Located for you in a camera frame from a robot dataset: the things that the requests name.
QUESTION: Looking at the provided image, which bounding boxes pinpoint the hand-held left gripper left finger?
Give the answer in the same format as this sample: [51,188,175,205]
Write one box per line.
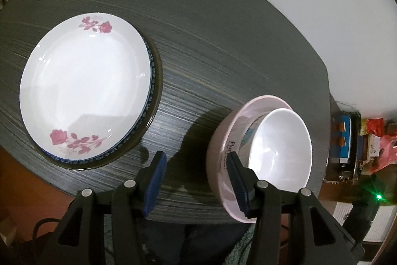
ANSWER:
[40,151,167,265]

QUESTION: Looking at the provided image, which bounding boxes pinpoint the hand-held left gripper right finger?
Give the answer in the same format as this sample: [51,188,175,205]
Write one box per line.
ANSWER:
[226,151,365,265]

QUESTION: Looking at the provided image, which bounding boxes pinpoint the pink bowl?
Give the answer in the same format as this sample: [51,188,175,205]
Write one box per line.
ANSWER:
[206,95,314,224]

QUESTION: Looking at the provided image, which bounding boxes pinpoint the plain white bowl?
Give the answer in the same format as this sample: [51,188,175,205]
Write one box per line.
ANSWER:
[248,108,313,195]

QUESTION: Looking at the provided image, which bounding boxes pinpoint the large blue floral plate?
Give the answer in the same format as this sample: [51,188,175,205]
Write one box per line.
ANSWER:
[37,35,164,171]

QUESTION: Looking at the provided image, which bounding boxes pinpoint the white plate with pink flowers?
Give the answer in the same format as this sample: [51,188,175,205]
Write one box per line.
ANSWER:
[19,13,152,160]

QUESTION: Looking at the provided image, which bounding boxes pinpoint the white ribbed panel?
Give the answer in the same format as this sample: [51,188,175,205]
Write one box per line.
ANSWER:
[333,201,395,243]

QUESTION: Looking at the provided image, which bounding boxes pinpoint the person's dark trousers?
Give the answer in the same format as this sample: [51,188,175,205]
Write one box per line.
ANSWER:
[183,223,258,265]

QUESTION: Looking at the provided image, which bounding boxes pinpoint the red plastic bag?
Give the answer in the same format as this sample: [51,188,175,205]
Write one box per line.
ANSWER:
[361,117,397,174]

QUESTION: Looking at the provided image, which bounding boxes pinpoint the blue box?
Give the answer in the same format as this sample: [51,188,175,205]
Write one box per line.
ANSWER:
[337,114,355,164]

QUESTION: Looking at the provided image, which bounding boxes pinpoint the dark wooden side shelf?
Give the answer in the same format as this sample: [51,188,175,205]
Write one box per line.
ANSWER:
[323,94,397,200]

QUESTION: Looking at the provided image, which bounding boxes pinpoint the black cable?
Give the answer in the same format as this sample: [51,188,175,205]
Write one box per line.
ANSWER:
[33,217,64,241]

